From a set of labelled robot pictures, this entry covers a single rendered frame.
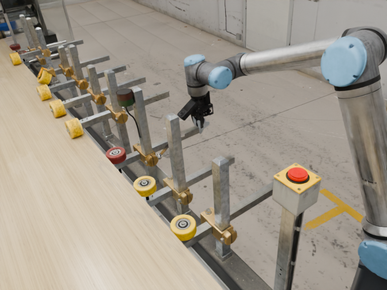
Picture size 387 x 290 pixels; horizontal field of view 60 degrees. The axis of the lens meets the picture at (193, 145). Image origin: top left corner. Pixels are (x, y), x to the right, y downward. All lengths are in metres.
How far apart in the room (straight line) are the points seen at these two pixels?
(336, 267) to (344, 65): 1.42
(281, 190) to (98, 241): 0.59
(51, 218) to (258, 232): 1.39
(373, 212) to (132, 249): 0.72
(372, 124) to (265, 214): 1.45
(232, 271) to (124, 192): 0.46
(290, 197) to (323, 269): 1.43
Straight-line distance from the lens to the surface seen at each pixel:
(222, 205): 1.04
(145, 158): 1.42
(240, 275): 1.20
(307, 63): 1.22
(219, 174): 0.95
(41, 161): 1.51
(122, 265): 1.01
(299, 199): 0.72
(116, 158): 1.39
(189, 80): 1.46
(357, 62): 0.95
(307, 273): 2.10
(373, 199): 1.12
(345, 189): 2.64
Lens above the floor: 1.69
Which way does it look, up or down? 34 degrees down
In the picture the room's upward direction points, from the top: 5 degrees counter-clockwise
